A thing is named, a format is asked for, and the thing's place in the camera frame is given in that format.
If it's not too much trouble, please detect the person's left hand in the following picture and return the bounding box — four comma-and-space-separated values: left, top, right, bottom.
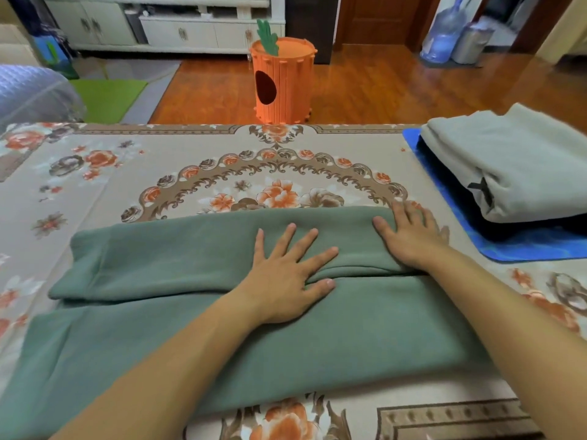
229, 223, 339, 326

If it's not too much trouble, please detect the grey floor rug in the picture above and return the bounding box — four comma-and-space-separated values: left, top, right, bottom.
73, 58, 182, 125

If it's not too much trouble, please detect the grey quilted cover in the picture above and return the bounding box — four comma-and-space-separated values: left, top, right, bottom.
0, 64, 87, 133

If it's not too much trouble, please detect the person's left forearm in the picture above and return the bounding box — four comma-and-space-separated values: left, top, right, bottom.
48, 292, 267, 440

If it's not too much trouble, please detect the silver metal bin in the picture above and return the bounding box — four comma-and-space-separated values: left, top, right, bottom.
452, 22, 496, 65

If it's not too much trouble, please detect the brown wooden door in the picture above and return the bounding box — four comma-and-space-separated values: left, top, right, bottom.
337, 0, 441, 51

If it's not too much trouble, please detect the blue water jug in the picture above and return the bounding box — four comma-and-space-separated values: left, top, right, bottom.
419, 0, 468, 64

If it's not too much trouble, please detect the green floor mat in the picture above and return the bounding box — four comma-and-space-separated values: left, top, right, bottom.
69, 79, 148, 125

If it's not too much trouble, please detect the person's right forearm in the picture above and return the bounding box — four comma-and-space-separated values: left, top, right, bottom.
424, 245, 587, 440

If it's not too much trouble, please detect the green fleece garment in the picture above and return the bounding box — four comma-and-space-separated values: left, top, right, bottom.
0, 206, 495, 440

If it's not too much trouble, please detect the blue mat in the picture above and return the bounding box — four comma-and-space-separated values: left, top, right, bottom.
402, 128, 587, 264

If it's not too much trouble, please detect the blue and green box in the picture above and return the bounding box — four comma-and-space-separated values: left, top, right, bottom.
33, 34, 79, 80

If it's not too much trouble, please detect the floral patterned bed sheet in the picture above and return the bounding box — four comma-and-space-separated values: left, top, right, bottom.
0, 123, 587, 440

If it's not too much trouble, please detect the orange carrot-shaped pet house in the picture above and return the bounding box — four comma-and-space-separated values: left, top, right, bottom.
249, 19, 318, 126

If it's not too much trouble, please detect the black folded garment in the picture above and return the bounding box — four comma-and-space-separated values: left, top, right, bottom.
415, 136, 587, 243

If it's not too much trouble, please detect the dark cabinet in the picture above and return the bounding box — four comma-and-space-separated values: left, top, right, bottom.
285, 0, 341, 65

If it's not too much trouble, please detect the person's right hand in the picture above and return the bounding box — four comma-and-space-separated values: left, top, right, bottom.
372, 200, 451, 273

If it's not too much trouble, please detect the grey folded garment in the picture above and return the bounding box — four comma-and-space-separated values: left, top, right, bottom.
419, 103, 587, 224

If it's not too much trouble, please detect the white cabinet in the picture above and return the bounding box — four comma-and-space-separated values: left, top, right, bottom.
40, 0, 286, 55

